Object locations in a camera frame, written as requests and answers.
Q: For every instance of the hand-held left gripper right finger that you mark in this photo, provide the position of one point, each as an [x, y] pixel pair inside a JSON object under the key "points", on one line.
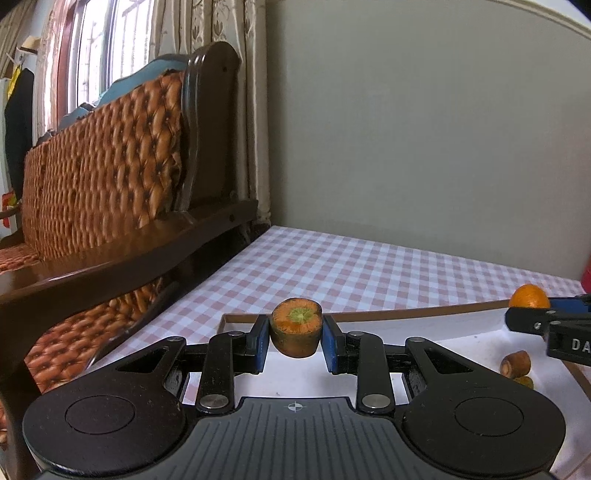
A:
{"points": [[332, 344]]}

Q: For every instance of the beige curtain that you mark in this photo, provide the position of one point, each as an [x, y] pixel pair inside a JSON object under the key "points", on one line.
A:
{"points": [[249, 115]]}

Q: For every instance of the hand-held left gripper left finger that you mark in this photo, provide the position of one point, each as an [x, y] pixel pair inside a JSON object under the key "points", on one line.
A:
{"points": [[260, 344]]}

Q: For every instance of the blue cloth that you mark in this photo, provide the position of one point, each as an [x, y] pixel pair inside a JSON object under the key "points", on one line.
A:
{"points": [[120, 87]]}

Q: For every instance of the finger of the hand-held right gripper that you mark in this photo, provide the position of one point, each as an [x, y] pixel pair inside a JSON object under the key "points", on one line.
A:
{"points": [[570, 304], [526, 319]]}

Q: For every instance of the small yellowish carrot bit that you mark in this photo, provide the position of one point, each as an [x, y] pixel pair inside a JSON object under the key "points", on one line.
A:
{"points": [[524, 382]]}

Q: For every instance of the carrot piece with green core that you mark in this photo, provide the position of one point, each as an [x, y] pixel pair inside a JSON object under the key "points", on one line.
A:
{"points": [[295, 330]]}

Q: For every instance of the straw hat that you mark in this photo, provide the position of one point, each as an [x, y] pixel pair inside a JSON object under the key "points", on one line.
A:
{"points": [[28, 45]]}

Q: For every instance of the pink checkered tablecloth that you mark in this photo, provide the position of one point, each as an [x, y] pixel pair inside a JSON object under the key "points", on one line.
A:
{"points": [[346, 267]]}

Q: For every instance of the orange carrot piece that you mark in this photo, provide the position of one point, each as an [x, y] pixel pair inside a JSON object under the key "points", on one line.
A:
{"points": [[528, 297]]}

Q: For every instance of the window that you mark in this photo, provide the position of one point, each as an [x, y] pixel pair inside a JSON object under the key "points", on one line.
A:
{"points": [[97, 55]]}

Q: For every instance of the dark hanging garment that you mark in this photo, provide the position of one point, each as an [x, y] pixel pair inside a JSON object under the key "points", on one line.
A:
{"points": [[18, 134]]}

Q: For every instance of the wooden sofa with woven cushions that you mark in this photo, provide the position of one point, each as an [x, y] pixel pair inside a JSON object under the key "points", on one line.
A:
{"points": [[101, 184]]}

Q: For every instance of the white cutting board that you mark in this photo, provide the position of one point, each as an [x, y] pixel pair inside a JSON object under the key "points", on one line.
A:
{"points": [[438, 332]]}

